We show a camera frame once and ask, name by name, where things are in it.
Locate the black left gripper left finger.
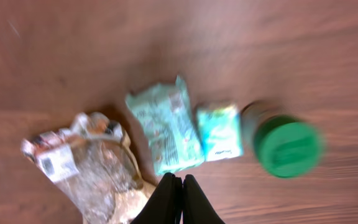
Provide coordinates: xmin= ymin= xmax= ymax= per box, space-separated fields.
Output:
xmin=131 ymin=172 xmax=183 ymax=224

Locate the light green snack bag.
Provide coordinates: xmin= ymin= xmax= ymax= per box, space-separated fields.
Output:
xmin=126 ymin=76 xmax=204 ymax=175

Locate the brown pancake snack bag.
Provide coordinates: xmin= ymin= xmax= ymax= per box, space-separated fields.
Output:
xmin=21 ymin=113 xmax=156 ymax=224

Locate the teal tissue pack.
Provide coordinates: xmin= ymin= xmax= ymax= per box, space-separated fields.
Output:
xmin=196 ymin=101 xmax=244 ymax=162

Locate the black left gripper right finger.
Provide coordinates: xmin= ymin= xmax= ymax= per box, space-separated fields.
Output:
xmin=183 ymin=174 xmax=224 ymax=224

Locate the green lid jar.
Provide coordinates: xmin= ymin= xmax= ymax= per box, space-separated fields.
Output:
xmin=241 ymin=100 xmax=324 ymax=179

